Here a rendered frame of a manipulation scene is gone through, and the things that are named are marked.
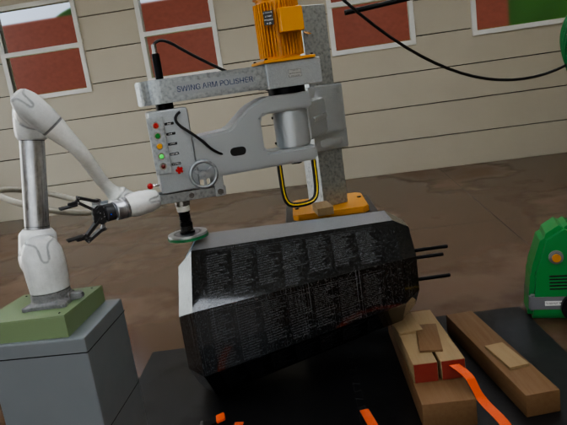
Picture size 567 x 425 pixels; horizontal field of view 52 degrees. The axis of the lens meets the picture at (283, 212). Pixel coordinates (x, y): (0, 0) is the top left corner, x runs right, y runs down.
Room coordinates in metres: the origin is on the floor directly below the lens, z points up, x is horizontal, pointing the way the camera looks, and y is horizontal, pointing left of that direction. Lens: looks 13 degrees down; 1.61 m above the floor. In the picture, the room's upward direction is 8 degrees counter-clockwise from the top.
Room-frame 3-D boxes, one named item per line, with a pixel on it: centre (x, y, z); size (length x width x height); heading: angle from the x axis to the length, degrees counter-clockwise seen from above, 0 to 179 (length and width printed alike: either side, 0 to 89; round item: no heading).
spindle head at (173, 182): (3.08, 0.45, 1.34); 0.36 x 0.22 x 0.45; 104
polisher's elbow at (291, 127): (3.22, -0.11, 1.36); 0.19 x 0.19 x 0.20
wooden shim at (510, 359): (2.66, -1.00, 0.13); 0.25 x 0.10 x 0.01; 7
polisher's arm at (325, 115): (3.65, -0.25, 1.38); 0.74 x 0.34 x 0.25; 162
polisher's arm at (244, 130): (3.14, 0.15, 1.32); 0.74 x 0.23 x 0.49; 104
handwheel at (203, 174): (2.97, 0.38, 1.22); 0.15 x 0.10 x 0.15; 104
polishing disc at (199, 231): (3.06, 0.53, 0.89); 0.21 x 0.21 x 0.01
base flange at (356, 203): (3.84, -0.31, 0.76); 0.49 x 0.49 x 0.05; 88
